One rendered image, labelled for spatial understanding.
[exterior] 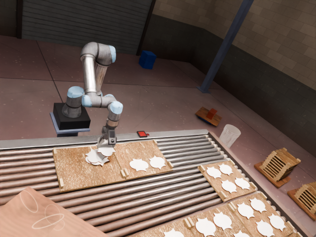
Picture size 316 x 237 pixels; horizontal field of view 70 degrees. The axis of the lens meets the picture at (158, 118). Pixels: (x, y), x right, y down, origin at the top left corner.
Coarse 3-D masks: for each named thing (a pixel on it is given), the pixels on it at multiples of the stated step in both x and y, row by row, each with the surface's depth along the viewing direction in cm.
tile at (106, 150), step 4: (104, 140) 160; (96, 144) 154; (104, 144) 157; (100, 148) 153; (104, 148) 154; (108, 148) 156; (112, 148) 157; (100, 152) 151; (104, 152) 151; (108, 152) 153; (104, 156) 150; (108, 156) 150
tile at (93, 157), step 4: (92, 152) 158; (96, 152) 160; (88, 156) 154; (92, 156) 155; (96, 156) 157; (100, 156) 158; (88, 160) 151; (92, 160) 152; (96, 160) 153; (100, 160) 155
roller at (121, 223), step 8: (192, 200) 159; (200, 200) 162; (160, 208) 145; (168, 208) 146; (176, 208) 150; (136, 216) 134; (144, 216) 136; (152, 216) 139; (104, 224) 124; (112, 224) 125; (120, 224) 127; (128, 224) 130; (104, 232) 122
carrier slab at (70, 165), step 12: (60, 156) 149; (72, 156) 153; (84, 156) 156; (60, 168) 141; (72, 168) 144; (84, 168) 148; (96, 168) 151; (108, 168) 154; (72, 180) 137; (84, 180) 140; (96, 180) 143; (108, 180) 146; (120, 180) 150; (60, 192) 129
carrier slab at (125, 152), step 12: (120, 144) 179; (132, 144) 184; (144, 144) 190; (120, 156) 168; (132, 156) 173; (144, 156) 177; (156, 156) 182; (120, 168) 160; (132, 168) 162; (156, 168) 171; (168, 168) 175
